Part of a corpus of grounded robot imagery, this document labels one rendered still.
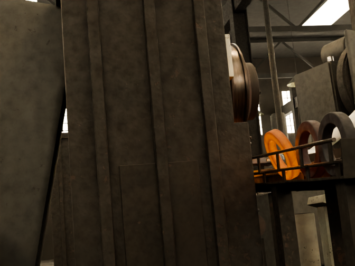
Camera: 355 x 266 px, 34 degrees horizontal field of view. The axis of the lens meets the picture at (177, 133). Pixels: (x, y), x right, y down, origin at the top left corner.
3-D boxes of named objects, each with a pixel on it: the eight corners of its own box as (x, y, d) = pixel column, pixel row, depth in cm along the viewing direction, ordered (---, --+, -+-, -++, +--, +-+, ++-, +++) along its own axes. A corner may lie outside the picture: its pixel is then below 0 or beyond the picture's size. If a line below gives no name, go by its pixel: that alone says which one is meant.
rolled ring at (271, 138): (285, 126, 193) (276, 130, 193) (307, 177, 194) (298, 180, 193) (265, 130, 211) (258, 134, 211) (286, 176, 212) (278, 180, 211)
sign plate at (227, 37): (229, 76, 229) (224, 34, 233) (214, 93, 255) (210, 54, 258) (234, 76, 230) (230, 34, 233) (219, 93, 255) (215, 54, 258)
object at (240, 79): (239, 131, 251) (227, 28, 259) (214, 148, 296) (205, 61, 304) (253, 130, 252) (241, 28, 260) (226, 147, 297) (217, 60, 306)
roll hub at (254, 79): (252, 113, 263) (245, 55, 268) (236, 125, 290) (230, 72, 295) (264, 112, 264) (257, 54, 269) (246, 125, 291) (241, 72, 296)
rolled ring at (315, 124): (302, 122, 193) (292, 122, 192) (327, 117, 175) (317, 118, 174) (306, 177, 192) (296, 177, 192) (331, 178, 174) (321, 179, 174)
